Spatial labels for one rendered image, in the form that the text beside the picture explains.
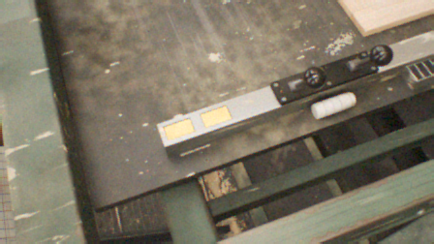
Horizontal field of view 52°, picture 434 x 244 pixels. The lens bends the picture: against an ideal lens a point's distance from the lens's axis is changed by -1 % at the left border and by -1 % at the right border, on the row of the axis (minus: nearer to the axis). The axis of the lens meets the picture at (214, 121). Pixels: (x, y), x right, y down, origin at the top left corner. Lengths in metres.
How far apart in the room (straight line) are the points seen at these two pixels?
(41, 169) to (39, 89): 0.16
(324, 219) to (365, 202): 0.07
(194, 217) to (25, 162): 0.30
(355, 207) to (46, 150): 0.50
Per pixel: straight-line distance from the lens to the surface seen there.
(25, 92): 0.85
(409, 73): 0.92
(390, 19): 1.01
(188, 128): 0.79
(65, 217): 0.71
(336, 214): 0.72
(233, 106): 0.81
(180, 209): 0.81
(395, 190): 0.76
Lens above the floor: 2.07
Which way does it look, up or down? 38 degrees down
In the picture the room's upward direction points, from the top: 87 degrees counter-clockwise
